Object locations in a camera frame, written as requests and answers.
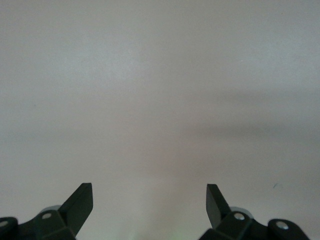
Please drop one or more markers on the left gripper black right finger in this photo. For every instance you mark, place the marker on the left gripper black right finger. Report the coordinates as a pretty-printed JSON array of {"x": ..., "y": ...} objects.
[{"x": 217, "y": 212}]

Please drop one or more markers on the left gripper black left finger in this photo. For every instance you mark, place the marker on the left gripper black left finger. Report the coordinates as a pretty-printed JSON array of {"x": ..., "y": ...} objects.
[{"x": 75, "y": 212}]

